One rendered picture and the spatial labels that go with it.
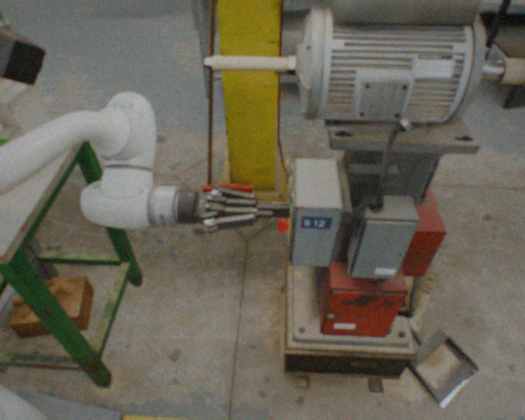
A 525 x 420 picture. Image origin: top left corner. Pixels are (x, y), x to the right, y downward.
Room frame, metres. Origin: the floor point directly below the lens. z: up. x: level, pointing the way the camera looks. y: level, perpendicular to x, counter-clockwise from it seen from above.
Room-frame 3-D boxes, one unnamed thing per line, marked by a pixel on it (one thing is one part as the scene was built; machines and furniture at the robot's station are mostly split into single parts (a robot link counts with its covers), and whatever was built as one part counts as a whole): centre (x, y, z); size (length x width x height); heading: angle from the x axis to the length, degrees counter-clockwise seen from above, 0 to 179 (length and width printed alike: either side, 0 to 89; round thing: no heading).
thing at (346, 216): (0.70, -0.19, 1.02); 0.19 x 0.04 x 0.04; 177
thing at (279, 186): (1.91, 0.05, 0.02); 0.40 x 0.40 x 0.02; 87
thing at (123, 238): (1.10, 0.63, 0.45); 0.05 x 0.05 x 0.90; 87
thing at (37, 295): (0.60, 0.66, 0.45); 0.05 x 0.05 x 0.90; 87
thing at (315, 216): (0.65, -0.19, 0.99); 0.24 x 0.21 x 0.26; 87
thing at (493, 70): (0.87, -0.52, 1.25); 0.07 x 0.04 x 0.04; 87
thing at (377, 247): (0.73, -0.34, 0.93); 0.15 x 0.10 x 0.55; 87
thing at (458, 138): (0.88, -0.35, 1.11); 0.36 x 0.24 x 0.04; 87
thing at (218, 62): (0.90, 0.03, 1.25); 0.18 x 0.03 x 0.03; 87
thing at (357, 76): (0.88, -0.28, 1.25); 0.41 x 0.27 x 0.26; 87
